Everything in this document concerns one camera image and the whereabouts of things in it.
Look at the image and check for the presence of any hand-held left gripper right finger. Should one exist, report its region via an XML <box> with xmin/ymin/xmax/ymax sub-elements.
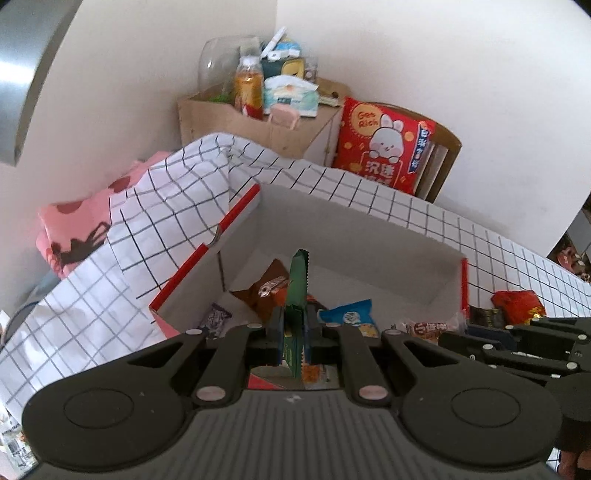
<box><xmin>305</xmin><ymin>307</ymin><xmax>456</xmax><ymax>408</ymax></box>

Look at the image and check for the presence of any brown cookie packet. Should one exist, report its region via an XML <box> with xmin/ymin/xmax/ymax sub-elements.
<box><xmin>230</xmin><ymin>258</ymin><xmax>291</xmax><ymax>325</ymax></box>

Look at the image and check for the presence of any dark green snack packet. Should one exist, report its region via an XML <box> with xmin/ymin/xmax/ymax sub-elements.
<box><xmin>281</xmin><ymin>249</ymin><xmax>311</xmax><ymax>378</ymax></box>

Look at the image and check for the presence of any white tube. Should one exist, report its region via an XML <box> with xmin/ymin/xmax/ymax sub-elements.
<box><xmin>260</xmin><ymin>26</ymin><xmax>287</xmax><ymax>59</ymax></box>

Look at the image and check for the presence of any red cardboard box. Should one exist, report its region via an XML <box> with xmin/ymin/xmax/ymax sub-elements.
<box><xmin>148</xmin><ymin>182</ymin><xmax>470</xmax><ymax>389</ymax></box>

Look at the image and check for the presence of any tissue pack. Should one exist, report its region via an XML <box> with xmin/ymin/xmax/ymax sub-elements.
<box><xmin>263</xmin><ymin>75</ymin><xmax>321</xmax><ymax>118</ymax></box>

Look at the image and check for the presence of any wooden side cabinet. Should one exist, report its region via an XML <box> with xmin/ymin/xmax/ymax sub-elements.
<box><xmin>178</xmin><ymin>78</ymin><xmax>350</xmax><ymax>168</ymax></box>

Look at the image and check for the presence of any row of shoes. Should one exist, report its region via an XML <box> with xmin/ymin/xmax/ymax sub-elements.
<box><xmin>553</xmin><ymin>239</ymin><xmax>591</xmax><ymax>283</ymax></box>

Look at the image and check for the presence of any red rabbit cushion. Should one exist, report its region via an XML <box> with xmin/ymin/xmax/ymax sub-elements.
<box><xmin>331</xmin><ymin>96</ymin><xmax>437</xmax><ymax>196</ymax></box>

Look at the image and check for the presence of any red snack packet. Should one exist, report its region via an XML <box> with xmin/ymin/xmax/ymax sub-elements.
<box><xmin>491</xmin><ymin>290</ymin><xmax>548</xmax><ymax>325</ymax></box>

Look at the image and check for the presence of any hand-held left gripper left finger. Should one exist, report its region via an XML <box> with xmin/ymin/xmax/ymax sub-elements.
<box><xmin>127</xmin><ymin>307</ymin><xmax>285</xmax><ymax>408</ymax></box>

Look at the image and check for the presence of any grey metal panel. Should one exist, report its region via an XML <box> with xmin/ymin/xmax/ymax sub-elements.
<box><xmin>0</xmin><ymin>0</ymin><xmax>85</xmax><ymax>167</ymax></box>

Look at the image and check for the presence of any teal storage bag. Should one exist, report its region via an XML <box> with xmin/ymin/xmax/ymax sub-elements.
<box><xmin>260</xmin><ymin>39</ymin><xmax>308</xmax><ymax>82</ymax></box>

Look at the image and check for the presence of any person's right forearm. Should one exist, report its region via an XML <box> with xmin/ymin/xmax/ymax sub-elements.
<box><xmin>556</xmin><ymin>419</ymin><xmax>591</xmax><ymax>480</ymax></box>

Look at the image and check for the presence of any blue snack packet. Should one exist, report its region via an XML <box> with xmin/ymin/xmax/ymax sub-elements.
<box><xmin>318</xmin><ymin>299</ymin><xmax>380</xmax><ymax>339</ymax></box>

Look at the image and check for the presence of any white chequered tablecloth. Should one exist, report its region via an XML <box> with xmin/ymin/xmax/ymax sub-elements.
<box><xmin>0</xmin><ymin>133</ymin><xmax>591</xmax><ymax>418</ymax></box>

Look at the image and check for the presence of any small clear-wrapped candy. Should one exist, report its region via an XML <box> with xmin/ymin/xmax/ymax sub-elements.
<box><xmin>405</xmin><ymin>318</ymin><xmax>468</xmax><ymax>343</ymax></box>

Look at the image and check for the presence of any pink small container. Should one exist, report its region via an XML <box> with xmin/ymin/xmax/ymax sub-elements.
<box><xmin>269</xmin><ymin>102</ymin><xmax>299</xmax><ymax>130</ymax></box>

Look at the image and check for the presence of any purple candy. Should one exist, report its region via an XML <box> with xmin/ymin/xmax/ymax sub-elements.
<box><xmin>200</xmin><ymin>302</ymin><xmax>232</xmax><ymax>337</ymax></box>

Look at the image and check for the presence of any pink printed cloth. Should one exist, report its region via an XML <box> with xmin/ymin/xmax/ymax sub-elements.
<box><xmin>37</xmin><ymin>157</ymin><xmax>163</xmax><ymax>280</ymax></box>

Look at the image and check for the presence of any orange drink bottle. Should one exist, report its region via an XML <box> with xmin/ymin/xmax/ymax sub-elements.
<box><xmin>233</xmin><ymin>55</ymin><xmax>265</xmax><ymax>121</ymax></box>

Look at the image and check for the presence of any white labelled bottle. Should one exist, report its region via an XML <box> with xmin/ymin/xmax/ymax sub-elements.
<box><xmin>0</xmin><ymin>406</ymin><xmax>35</xmax><ymax>474</ymax></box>

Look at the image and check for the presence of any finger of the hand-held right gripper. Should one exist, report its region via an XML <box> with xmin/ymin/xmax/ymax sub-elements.
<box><xmin>438</xmin><ymin>329</ymin><xmax>583</xmax><ymax>385</ymax></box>
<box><xmin>505</xmin><ymin>316</ymin><xmax>591</xmax><ymax>346</ymax></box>

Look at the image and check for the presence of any clear glass jar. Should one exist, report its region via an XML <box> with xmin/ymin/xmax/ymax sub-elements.
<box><xmin>198</xmin><ymin>35</ymin><xmax>260</xmax><ymax>100</ymax></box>

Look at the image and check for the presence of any dark brown snack packet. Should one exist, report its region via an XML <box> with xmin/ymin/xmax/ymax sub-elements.
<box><xmin>468</xmin><ymin>306</ymin><xmax>505</xmax><ymax>328</ymax></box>

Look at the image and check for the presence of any wooden chair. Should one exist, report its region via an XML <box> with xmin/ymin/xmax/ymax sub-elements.
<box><xmin>369</xmin><ymin>102</ymin><xmax>463</xmax><ymax>205</ymax></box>

